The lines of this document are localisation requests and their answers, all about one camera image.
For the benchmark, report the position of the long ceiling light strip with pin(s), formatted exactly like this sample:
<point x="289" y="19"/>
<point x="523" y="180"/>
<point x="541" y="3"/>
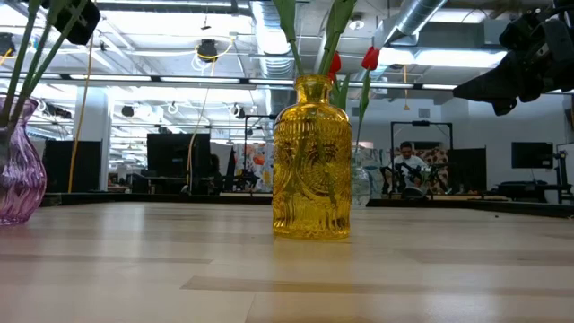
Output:
<point x="202" y="80"/>
<point x="437" y="87"/>

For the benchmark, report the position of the silver ventilation duct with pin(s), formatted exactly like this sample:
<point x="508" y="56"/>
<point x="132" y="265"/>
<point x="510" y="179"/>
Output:
<point x="269" y="45"/>
<point x="412" y="18"/>

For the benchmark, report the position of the black wall monitor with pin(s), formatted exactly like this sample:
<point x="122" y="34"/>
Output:
<point x="532" y="155"/>

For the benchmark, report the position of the clear glass vase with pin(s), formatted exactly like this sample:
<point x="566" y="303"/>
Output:
<point x="361" y="184"/>

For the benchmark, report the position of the purple glass vase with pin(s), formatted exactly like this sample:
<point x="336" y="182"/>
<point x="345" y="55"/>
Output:
<point x="22" y="179"/>

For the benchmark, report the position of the yellow glass vase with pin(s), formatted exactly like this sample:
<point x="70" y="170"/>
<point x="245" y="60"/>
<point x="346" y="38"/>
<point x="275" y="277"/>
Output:
<point x="312" y="179"/>

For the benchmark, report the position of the black camera on tripod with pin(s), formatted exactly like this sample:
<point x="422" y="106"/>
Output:
<point x="561" y="170"/>

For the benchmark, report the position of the person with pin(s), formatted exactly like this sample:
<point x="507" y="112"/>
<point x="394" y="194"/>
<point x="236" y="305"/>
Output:
<point x="408" y="163"/>

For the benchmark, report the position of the black ceiling device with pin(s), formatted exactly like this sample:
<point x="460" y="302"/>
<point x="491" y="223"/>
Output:
<point x="207" y="47"/>

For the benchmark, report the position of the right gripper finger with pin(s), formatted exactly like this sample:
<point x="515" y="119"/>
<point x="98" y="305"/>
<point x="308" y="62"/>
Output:
<point x="502" y="76"/>
<point x="498" y="93"/>

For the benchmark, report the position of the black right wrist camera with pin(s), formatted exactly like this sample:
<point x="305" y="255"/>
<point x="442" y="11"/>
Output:
<point x="556" y="40"/>

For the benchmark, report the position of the black desk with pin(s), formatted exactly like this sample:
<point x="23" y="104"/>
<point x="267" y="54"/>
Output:
<point x="524" y="185"/>

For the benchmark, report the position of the black partition panel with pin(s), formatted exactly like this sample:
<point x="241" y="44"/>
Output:
<point x="87" y="166"/>
<point x="468" y="170"/>

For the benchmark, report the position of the black computer monitor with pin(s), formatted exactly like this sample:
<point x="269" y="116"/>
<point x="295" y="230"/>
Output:
<point x="172" y="154"/>

